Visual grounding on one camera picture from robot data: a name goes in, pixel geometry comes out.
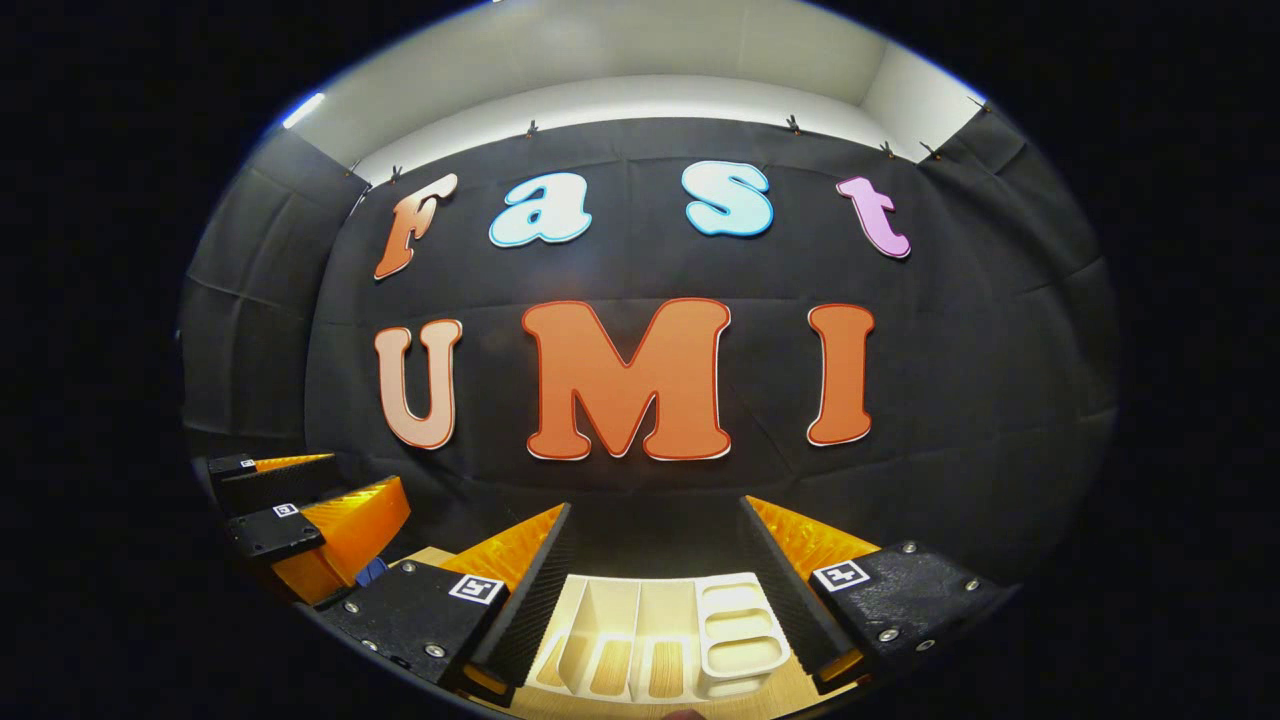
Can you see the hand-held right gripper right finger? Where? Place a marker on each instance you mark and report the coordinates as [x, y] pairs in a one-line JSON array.
[[775, 595]]

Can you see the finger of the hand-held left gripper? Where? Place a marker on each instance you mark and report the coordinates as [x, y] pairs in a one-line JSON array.
[[275, 535], [270, 482]]

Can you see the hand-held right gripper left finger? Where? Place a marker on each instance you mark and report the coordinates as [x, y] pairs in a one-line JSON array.
[[530, 600]]

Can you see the white bookshelf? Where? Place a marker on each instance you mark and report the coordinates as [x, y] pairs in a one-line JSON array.
[[740, 640]]

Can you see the blue schoolbag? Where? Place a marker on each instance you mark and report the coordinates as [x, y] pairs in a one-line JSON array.
[[370, 572]]

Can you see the ceiling light strip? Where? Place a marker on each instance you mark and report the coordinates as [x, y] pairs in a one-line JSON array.
[[303, 109]]

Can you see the row of black cloth clips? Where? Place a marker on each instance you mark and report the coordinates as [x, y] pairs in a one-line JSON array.
[[792, 123]]

